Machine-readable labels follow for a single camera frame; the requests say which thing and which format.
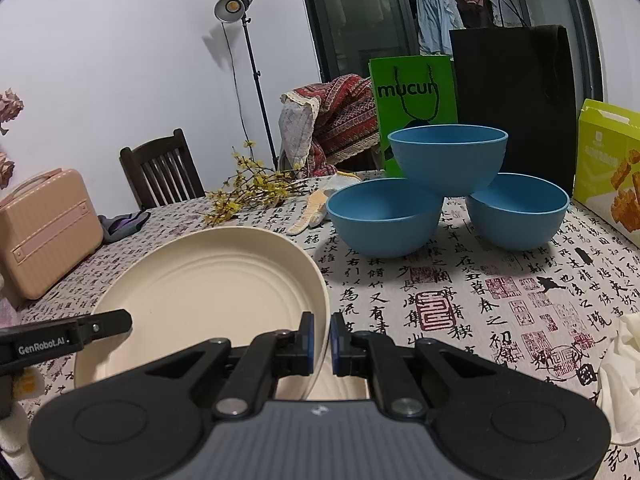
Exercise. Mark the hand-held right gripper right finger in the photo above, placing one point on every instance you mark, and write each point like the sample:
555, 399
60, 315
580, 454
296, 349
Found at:
337, 345

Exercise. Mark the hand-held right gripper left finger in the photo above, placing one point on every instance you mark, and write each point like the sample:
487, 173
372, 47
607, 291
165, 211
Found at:
309, 345

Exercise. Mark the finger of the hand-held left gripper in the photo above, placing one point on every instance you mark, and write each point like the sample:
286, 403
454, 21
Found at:
105, 325

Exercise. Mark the cream round plate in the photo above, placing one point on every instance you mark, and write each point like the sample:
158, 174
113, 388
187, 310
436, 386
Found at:
200, 285

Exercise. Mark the blue bowl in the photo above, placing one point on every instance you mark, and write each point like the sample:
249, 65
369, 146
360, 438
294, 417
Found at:
385, 225
450, 160
520, 220

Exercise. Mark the grey and purple pouch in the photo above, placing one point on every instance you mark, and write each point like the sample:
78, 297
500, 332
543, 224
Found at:
122, 225

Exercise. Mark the pink ribbed suitcase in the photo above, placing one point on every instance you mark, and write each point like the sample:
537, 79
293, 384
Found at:
45, 235

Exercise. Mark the dark wooden chair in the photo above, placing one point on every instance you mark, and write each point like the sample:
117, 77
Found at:
165, 175

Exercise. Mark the yellow flower branch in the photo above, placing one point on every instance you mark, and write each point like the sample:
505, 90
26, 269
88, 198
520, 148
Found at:
260, 190

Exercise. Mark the grey lace-trimmed cloth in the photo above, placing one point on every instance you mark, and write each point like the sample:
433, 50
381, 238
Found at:
297, 125

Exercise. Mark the red patterned blanket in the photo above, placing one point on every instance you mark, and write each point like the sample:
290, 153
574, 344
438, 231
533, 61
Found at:
345, 115

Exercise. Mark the dried pink roses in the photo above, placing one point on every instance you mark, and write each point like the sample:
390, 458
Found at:
7, 110

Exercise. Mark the green paper bag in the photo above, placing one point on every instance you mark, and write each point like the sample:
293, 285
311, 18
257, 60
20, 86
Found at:
415, 105

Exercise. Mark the black studio light stand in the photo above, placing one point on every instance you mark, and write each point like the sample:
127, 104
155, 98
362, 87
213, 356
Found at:
255, 75

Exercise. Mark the white crumpled tissue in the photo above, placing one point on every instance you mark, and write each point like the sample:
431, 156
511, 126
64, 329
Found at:
622, 390

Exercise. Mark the black paper bag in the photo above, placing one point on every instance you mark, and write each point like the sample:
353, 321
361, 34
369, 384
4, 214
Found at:
510, 85

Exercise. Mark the yellow-green snack box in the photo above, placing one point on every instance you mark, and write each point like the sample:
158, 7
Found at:
610, 175

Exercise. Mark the dark sliding glass door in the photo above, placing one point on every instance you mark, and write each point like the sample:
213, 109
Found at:
360, 10

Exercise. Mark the hanging light blue shirt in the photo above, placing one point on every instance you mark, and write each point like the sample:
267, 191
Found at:
437, 5

